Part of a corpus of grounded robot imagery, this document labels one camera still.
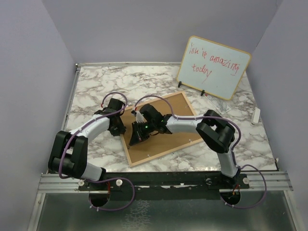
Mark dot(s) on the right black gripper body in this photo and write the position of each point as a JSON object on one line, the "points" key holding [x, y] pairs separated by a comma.
{"points": [[151, 127]]}

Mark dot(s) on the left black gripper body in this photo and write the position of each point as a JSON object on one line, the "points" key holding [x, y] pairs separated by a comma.
{"points": [[119, 128]]}

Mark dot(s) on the wooden picture frame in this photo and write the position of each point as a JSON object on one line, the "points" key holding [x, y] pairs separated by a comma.
{"points": [[163, 144]]}

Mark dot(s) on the brown cardboard backing board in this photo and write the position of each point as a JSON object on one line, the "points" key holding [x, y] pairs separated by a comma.
{"points": [[180, 113]]}

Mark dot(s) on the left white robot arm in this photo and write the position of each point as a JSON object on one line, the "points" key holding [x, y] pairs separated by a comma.
{"points": [[69, 154]]}

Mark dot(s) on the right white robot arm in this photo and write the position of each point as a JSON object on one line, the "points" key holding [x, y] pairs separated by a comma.
{"points": [[216, 132]]}

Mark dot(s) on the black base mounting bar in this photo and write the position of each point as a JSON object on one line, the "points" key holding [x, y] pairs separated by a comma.
{"points": [[165, 185]]}

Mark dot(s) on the yellow-rimmed whiteboard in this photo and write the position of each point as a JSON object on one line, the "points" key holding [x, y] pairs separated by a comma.
{"points": [[212, 68]]}

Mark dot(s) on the white whiteboard eraser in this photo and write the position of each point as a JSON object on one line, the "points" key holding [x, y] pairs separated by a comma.
{"points": [[255, 116]]}

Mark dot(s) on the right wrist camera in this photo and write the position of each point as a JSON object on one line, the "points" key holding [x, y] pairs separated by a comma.
{"points": [[139, 118]]}

